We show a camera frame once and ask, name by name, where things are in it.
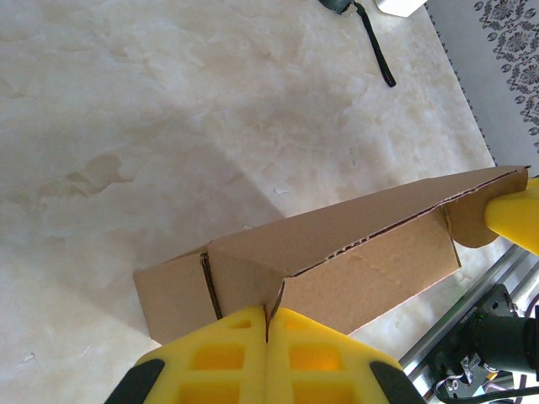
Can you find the black orange tape measure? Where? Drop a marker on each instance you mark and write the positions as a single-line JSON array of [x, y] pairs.
[[372, 38]]

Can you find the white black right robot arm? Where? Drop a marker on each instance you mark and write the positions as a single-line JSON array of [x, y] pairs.
[[505, 343]]

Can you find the brown cardboard mailer box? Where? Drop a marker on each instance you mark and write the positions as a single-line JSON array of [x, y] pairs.
[[337, 235]]

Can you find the white square clock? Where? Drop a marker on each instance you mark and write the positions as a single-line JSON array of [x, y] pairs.
[[400, 6]]

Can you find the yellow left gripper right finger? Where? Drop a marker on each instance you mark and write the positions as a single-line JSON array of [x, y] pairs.
[[320, 362]]

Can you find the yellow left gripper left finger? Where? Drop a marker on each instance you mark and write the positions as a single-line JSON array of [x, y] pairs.
[[215, 362]]

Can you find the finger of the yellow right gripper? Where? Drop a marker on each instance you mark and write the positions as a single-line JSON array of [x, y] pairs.
[[513, 219]]

